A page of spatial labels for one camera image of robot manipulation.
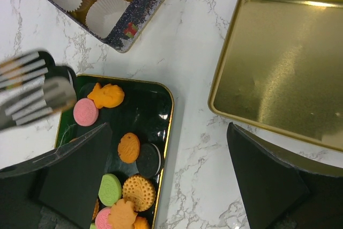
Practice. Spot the pink round cookie lower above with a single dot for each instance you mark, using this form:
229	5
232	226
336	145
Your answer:
101	220

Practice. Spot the black sandwich cookie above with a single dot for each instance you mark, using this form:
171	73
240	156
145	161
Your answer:
150	161

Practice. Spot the black rectangular tray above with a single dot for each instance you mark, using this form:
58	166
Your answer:
146	111

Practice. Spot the pink round cookie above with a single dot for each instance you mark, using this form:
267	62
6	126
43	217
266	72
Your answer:
85	112
101	220

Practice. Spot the orange fish cookie upper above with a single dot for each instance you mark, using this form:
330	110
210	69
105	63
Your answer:
108	96

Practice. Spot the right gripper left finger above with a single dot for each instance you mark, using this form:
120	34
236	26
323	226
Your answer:
59	188

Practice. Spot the dotted tan cookie middle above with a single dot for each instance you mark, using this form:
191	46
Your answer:
96	209

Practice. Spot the orange fish cookie lower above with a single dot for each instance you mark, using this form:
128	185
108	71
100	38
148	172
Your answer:
141	223

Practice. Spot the dotted tan cookie upper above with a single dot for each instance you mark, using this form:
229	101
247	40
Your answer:
140	191

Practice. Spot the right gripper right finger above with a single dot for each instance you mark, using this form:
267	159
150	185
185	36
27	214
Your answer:
282	189

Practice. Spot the tan leaf cookie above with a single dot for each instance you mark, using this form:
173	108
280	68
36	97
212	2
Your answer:
122	215

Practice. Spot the orange round cookie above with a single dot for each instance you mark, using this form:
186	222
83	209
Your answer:
129	148

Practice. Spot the orange fish cookie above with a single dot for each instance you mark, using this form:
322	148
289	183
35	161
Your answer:
141	223
108	96

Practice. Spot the green round cookie upper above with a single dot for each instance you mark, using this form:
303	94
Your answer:
110	190

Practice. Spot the pink round cookie upper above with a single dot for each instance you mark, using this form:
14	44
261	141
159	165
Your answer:
85	112

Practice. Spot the gold tin lid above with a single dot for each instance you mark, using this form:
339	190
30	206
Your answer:
280	69

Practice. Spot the dotted tan cookie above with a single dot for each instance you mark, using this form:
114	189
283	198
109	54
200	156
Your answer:
140	191
96	209

